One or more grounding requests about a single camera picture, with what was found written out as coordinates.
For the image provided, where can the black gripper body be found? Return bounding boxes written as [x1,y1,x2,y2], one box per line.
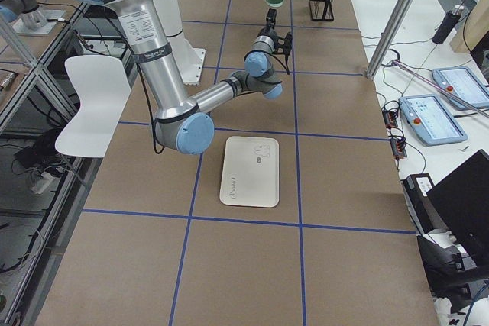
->
[273,32,293,56]

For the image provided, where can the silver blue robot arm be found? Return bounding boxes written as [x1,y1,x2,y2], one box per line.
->
[79,0,293,154]

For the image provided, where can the background blue robot arm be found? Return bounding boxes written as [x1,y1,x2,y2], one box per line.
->
[1,0,39,23]

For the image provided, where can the white rabbit tray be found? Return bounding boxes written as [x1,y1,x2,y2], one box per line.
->
[219,136,280,208]

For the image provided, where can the near blue teach pendant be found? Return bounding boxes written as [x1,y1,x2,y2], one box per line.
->
[399,94,468,146]

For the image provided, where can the blue teach pendant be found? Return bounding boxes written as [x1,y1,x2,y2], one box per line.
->
[399,94,468,146]
[432,66,488,108]

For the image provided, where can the black bottle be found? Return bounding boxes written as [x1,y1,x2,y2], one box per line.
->
[432,5,465,45]

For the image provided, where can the far blue teach pendant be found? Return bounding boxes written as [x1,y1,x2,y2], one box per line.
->
[432,66,488,108]

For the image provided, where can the white chair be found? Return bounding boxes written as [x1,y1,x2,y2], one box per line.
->
[55,55,131,158]

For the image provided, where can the black computer box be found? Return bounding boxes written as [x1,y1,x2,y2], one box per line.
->
[402,173,448,234]

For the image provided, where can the black laptop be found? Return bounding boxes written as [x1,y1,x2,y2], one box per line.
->
[428,149,488,266]

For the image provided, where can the black wire cup rack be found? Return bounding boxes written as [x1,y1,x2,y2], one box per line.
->
[309,0,335,21]

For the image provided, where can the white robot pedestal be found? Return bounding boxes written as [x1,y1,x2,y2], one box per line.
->
[154,0,206,86]

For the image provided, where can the grey aluminium post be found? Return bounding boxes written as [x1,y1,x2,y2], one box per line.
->
[365,0,413,79]

